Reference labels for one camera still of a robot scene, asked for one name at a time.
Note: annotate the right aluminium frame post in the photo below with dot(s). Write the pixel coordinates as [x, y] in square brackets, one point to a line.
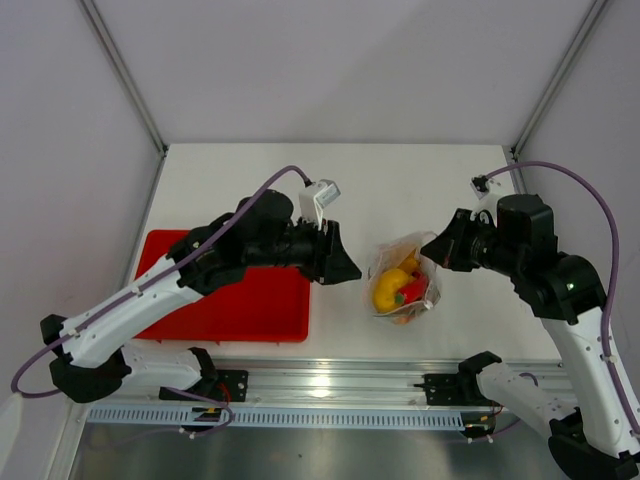
[569, 59]

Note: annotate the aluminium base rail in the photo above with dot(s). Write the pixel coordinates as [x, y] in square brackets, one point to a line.
[274, 383]

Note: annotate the left aluminium frame post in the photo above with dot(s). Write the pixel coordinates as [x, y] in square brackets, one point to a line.
[119, 67]

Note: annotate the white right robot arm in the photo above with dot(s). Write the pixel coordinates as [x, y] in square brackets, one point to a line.
[592, 439]

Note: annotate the clear zip top bag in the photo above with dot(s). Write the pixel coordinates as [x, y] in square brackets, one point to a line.
[388, 256]

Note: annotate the yellow mango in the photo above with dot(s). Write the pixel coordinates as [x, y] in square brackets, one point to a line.
[384, 292]

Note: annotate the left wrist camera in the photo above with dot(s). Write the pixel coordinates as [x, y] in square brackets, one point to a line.
[315, 198]

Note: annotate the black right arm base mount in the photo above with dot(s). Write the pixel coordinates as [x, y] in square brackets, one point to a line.
[452, 390]

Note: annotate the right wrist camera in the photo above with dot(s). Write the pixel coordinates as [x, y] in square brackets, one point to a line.
[488, 192]

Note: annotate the white slotted cable duct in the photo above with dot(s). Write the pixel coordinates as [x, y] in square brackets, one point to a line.
[279, 417]

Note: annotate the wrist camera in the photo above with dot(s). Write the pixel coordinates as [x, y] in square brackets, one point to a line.
[488, 192]
[315, 198]

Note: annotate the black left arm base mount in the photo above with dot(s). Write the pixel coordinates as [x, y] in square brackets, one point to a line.
[230, 386]

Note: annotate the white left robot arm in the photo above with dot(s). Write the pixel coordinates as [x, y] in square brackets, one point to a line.
[94, 356]

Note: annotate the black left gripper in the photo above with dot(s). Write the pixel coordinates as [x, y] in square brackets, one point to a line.
[340, 266]

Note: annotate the aluminium frame post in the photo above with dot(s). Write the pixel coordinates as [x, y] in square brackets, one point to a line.
[569, 59]
[119, 67]

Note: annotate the red plastic tray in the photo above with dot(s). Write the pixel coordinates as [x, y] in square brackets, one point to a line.
[269, 305]

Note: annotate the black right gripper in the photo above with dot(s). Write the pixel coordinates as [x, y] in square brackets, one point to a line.
[447, 248]

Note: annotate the yellow ginger root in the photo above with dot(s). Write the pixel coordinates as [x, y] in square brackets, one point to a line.
[411, 265]

